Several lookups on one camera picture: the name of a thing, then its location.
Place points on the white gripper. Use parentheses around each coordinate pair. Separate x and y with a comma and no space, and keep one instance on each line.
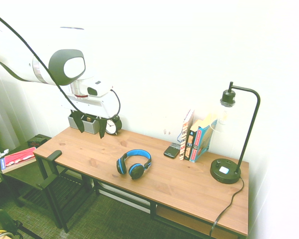
(97,105)

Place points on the blue and black headphones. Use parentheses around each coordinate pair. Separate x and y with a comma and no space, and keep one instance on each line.
(137,170)

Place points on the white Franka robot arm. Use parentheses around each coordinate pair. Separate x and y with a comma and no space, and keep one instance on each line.
(22,62)

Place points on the grey desk organizer box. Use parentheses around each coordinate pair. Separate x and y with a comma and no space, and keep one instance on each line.
(89,127)

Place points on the black alarm clock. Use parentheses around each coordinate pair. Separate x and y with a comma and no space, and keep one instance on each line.
(112,127)

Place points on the black chair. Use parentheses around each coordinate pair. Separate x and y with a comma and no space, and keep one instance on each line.
(53,155)

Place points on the small black box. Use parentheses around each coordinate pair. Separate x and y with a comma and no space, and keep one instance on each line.
(37,141)

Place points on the red hardcover book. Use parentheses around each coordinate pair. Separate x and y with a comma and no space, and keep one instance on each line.
(18,159)

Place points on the black mobile phone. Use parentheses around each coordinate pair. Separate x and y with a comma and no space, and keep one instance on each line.
(171,151)

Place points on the dark side table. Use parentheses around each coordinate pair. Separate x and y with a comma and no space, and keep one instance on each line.
(20,176)

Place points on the red white striped book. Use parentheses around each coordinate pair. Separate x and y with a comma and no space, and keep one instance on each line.
(185,134)

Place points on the black and orange book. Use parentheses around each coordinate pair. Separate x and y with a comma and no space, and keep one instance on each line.
(190,144)

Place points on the blue paperback book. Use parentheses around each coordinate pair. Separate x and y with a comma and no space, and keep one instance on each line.
(200,144)

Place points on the yellowed paperback book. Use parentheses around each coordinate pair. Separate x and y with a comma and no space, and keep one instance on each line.
(206,121)

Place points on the black desk lamp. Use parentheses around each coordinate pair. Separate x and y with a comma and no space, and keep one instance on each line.
(224,171)

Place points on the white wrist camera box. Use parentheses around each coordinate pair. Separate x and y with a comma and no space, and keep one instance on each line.
(99,87)

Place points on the wooden desk with black frame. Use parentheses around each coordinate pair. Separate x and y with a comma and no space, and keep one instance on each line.
(164,179)

